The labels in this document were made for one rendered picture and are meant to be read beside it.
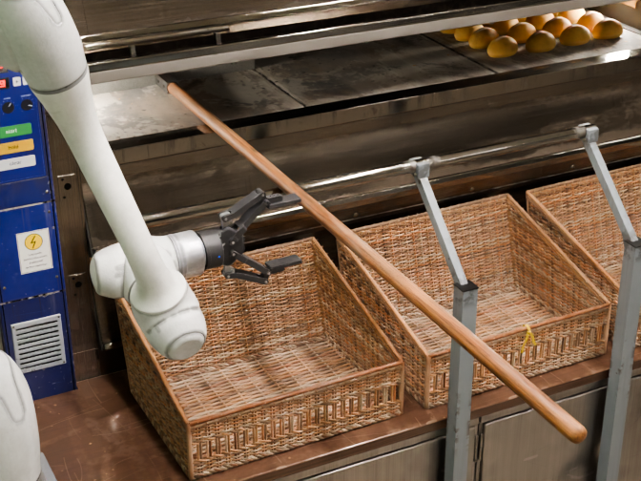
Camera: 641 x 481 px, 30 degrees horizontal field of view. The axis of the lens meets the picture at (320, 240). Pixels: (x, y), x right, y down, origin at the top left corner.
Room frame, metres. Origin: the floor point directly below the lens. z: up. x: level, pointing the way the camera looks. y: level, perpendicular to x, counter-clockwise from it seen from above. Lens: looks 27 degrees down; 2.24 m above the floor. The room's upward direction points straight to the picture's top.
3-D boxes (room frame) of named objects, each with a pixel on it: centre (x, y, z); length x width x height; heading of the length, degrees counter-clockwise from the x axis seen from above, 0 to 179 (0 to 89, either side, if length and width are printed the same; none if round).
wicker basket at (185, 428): (2.46, 0.15, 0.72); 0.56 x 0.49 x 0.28; 117
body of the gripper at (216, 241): (2.07, 0.19, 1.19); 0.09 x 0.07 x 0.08; 117
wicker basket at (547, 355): (2.73, -0.39, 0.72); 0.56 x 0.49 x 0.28; 117
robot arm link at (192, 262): (2.04, 0.26, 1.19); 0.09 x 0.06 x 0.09; 27
